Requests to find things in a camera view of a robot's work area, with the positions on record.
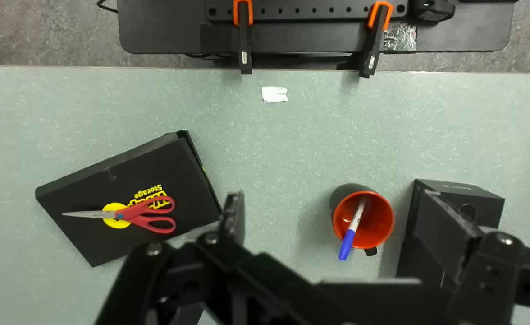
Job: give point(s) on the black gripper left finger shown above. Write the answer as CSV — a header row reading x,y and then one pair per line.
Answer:
x,y
233,216

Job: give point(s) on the black rectangular cardboard box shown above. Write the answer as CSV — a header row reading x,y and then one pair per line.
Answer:
x,y
478,200

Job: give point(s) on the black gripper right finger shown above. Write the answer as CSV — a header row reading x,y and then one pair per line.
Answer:
x,y
446,231

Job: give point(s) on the small white tape piece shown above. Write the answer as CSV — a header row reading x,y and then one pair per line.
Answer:
x,y
274,94

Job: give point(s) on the orange and black clamp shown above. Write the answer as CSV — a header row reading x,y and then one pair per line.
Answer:
x,y
372,56
244,54

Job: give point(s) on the black knob on mount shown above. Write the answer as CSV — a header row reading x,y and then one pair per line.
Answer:
x,y
433,9

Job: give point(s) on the black mug red inside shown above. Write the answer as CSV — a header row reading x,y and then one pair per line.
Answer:
x,y
377,218

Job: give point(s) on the blue and white pen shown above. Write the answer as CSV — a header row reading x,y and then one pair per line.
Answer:
x,y
346,245

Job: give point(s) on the silver foil tape patch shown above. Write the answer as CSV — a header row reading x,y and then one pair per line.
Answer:
x,y
401,36

